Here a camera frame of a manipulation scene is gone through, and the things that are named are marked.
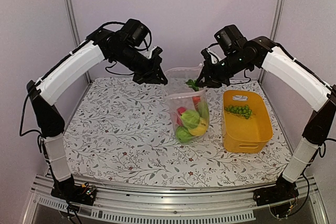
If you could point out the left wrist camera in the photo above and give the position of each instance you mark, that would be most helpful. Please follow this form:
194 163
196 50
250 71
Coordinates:
139 37

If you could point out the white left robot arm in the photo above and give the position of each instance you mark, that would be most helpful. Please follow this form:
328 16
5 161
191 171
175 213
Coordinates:
43 95

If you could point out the green grape bunch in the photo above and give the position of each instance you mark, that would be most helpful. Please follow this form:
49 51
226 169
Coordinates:
242 111

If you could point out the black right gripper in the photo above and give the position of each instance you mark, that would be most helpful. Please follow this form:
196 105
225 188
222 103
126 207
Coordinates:
210 80

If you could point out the green guava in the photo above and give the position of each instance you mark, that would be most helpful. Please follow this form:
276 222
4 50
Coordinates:
183 135
190 119

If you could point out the clear zip top bag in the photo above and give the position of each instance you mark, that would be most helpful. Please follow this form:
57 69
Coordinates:
181 90

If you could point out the left aluminium post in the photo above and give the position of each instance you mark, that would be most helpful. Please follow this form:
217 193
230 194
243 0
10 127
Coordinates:
72 22

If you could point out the red apple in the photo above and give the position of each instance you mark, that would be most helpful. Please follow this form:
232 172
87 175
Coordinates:
180 111

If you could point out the aluminium front rail frame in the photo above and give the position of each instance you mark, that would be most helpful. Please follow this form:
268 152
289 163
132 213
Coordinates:
118 202

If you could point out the aluminium post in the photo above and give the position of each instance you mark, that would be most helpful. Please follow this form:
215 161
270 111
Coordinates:
72 22
277 18

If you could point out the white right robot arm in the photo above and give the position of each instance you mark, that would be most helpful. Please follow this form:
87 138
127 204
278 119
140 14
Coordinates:
266 54

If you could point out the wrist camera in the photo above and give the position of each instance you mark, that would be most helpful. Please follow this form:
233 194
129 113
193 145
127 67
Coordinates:
230 40
139 37

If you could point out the yellow lemon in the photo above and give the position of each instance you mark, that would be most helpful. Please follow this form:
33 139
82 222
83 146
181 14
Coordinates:
200 129

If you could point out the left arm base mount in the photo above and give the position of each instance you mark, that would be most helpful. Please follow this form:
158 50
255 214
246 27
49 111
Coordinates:
82 194

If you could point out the right aluminium post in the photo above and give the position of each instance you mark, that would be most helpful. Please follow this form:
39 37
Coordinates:
277 18

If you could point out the yellow plastic basket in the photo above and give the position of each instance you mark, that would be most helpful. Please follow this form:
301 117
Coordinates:
242 135

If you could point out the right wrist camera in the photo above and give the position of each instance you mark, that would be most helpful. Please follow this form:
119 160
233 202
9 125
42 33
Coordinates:
230 40

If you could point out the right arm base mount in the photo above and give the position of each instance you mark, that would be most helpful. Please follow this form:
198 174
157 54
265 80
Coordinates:
279 195

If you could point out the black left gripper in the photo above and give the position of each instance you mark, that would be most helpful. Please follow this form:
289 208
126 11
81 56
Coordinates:
151 75

